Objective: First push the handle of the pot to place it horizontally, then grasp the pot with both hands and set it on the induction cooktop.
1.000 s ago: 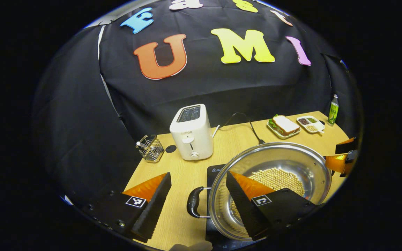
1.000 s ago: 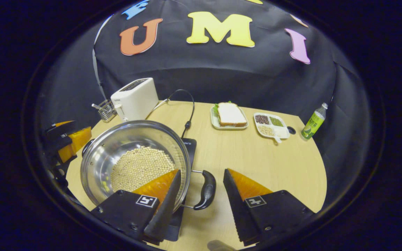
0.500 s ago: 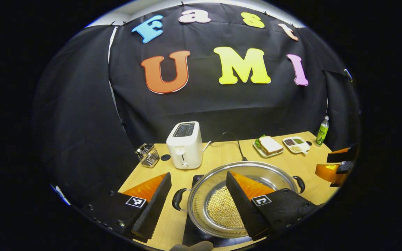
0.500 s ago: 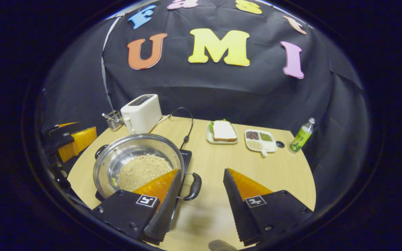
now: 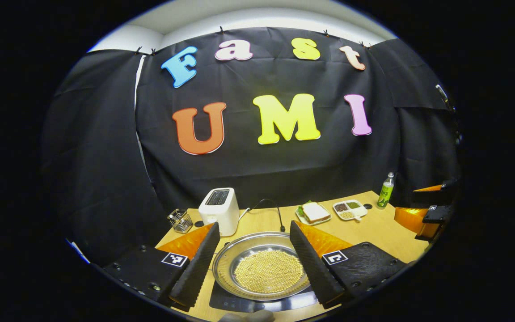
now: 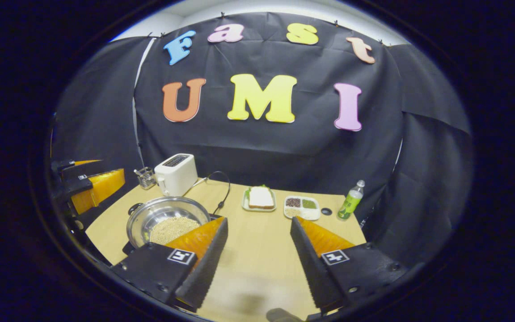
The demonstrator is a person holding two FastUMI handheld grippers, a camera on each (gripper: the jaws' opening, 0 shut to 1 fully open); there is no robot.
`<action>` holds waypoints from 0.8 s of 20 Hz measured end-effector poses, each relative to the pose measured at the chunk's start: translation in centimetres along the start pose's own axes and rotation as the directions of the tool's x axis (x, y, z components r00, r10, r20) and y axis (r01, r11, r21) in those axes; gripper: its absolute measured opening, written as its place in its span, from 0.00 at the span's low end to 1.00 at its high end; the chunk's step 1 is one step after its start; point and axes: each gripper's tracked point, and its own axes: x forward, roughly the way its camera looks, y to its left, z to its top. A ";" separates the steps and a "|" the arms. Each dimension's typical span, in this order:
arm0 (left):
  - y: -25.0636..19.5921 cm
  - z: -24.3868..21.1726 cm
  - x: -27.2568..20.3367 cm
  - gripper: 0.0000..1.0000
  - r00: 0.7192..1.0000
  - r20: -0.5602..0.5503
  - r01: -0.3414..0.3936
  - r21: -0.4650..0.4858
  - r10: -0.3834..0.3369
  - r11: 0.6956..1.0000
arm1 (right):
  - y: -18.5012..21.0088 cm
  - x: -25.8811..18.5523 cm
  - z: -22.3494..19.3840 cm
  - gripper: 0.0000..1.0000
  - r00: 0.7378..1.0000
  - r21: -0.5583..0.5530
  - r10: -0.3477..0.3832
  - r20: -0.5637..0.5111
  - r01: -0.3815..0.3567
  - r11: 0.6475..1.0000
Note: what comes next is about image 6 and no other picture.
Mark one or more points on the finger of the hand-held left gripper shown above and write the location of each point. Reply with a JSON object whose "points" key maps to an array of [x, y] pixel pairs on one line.
{"points": [[67, 164], [96, 188]]}

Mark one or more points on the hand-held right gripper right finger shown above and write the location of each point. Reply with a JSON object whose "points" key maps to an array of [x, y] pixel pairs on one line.
{"points": [[315, 268]]}

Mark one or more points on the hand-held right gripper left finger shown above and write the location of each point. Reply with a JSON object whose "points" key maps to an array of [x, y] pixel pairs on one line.
{"points": [[204, 268]]}

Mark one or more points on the stainless steel pot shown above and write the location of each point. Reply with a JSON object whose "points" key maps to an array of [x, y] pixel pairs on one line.
{"points": [[159, 209]]}

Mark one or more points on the pile of soybeans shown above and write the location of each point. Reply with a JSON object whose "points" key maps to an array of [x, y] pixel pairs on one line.
{"points": [[172, 229]]}

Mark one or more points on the divided dish of beans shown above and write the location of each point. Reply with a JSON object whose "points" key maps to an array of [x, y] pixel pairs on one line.
{"points": [[302, 208]]}

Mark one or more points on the green drink bottle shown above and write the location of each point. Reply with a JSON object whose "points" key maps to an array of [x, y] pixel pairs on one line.
{"points": [[349, 203]]}

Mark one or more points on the white sandwich plate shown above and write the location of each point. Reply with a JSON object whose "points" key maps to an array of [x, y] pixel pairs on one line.
{"points": [[245, 206]]}

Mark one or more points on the white toaster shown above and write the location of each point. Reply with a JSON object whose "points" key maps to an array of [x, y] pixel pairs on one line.
{"points": [[176, 175]]}

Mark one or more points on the white bread sandwich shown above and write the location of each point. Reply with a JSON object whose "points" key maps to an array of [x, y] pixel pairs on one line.
{"points": [[260, 197]]}

